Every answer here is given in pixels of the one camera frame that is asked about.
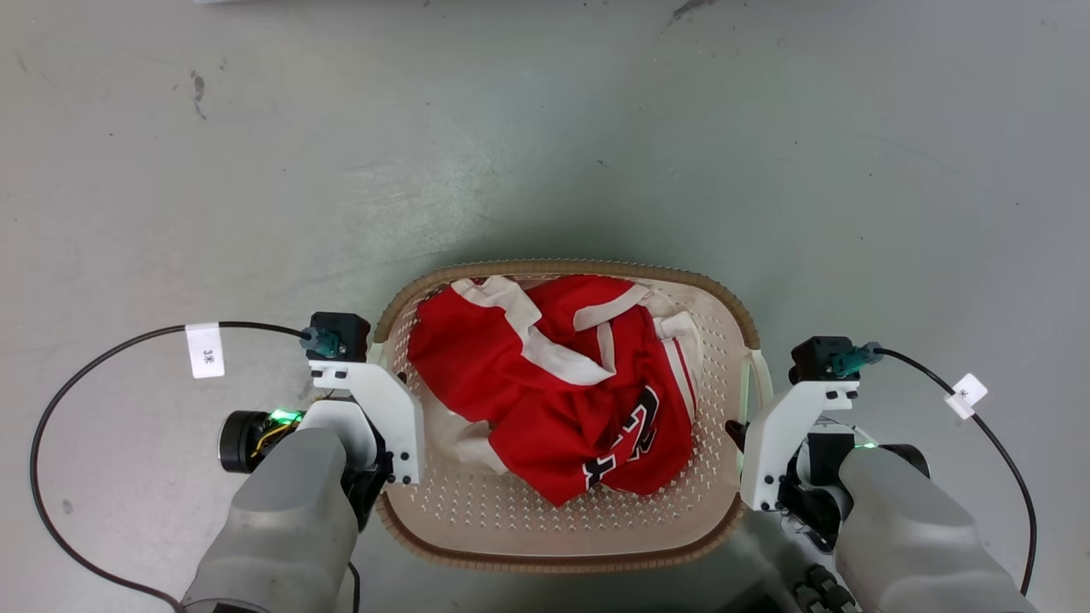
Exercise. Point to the beige plastic laundry basket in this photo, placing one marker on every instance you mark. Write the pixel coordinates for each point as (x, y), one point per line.
(545, 532)

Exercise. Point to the white cloth garment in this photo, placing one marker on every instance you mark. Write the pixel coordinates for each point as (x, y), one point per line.
(456, 438)

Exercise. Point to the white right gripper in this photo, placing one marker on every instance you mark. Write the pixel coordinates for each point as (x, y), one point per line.
(779, 434)

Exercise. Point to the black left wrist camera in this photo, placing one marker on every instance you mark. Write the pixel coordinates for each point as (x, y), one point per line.
(341, 328)

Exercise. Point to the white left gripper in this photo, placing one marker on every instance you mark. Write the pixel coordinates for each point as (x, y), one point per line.
(392, 409)

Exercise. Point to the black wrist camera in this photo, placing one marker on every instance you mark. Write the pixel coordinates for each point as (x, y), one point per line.
(816, 358)
(341, 328)

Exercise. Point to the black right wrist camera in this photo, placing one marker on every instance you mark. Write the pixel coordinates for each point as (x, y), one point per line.
(816, 358)

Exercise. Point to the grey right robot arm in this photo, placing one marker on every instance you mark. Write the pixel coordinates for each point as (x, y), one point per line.
(911, 536)

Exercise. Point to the red basketball jersey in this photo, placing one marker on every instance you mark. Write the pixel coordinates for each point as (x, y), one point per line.
(553, 409)

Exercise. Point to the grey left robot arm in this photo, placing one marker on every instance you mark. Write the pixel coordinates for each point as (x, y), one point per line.
(281, 519)

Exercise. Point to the robot waist base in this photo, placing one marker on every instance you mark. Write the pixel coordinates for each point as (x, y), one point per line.
(817, 587)

